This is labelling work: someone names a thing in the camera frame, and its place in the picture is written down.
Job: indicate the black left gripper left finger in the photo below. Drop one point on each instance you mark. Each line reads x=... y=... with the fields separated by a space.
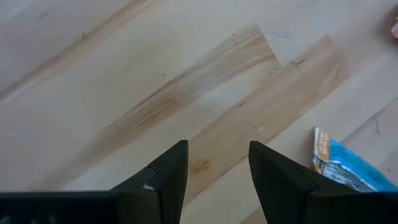
x=171 y=183

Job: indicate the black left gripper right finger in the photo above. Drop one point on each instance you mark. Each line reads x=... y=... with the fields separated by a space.
x=276 y=183

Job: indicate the blue granola bar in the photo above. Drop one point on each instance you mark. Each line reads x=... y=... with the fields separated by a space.
x=348 y=161

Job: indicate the orange granola bar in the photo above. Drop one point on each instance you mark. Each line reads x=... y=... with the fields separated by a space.
x=395 y=29

